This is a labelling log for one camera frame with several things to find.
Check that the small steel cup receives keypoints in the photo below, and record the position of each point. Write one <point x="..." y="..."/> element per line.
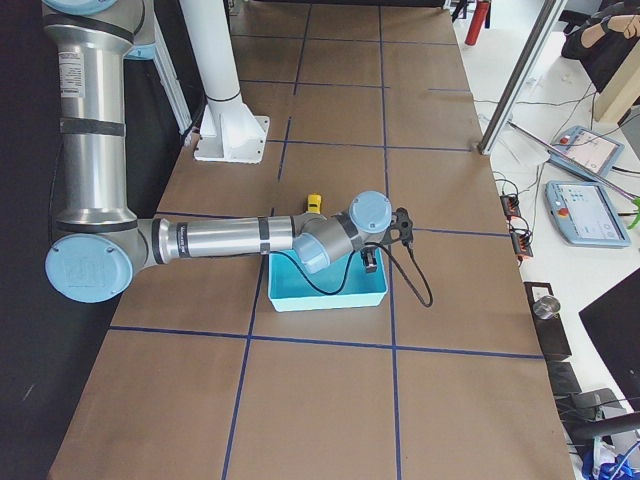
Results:
<point x="546" y="307"/>

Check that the yellow beetle toy car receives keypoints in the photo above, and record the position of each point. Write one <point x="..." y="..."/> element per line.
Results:
<point x="314" y="203"/>

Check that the white pedestal column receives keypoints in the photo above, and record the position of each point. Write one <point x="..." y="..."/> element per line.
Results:
<point x="229" y="131"/>

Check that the aluminium frame post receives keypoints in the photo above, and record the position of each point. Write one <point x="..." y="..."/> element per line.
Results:
<point x="547" y="17"/>

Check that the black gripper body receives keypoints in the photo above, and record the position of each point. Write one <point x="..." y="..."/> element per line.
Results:
<point x="368" y="258"/>

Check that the red fire extinguisher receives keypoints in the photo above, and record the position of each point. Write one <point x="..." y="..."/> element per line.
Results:
<point x="480" y="20"/>

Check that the far orange black connector box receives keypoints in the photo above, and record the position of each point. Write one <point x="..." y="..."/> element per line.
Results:
<point x="510" y="204"/>

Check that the seated person in black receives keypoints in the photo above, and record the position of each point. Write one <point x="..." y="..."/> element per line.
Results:
<point x="604" y="41"/>

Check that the blue teach pendant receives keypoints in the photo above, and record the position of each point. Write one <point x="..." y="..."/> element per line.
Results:
<point x="595" y="152"/>
<point x="584" y="216"/>

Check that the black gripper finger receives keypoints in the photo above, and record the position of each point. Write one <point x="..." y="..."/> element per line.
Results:
<point x="366" y="260"/>
<point x="372" y="263"/>

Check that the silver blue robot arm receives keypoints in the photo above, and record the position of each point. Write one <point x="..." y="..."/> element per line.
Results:
<point x="103" y="243"/>

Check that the turquoise plastic bin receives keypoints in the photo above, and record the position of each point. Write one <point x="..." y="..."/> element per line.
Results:
<point x="344" y="284"/>

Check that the black monitor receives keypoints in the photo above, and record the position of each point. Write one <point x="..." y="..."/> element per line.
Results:
<point x="612" y="323"/>

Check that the orange black connector box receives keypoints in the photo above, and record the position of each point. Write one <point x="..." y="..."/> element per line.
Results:
<point x="521" y="238"/>
<point x="510" y="204"/>

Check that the black tray under cup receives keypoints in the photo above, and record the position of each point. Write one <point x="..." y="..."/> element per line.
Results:
<point x="550" y="332"/>

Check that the far blue teach pendant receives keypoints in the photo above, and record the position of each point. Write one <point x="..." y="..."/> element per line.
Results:
<point x="595" y="152"/>

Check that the near orange black connector box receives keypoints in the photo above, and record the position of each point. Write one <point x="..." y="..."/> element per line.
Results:
<point x="521" y="238"/>

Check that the near blue teach pendant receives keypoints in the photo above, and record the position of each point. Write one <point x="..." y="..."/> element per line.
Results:
<point x="584" y="216"/>

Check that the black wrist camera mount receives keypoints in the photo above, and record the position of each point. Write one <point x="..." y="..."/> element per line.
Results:
<point x="400" y="229"/>

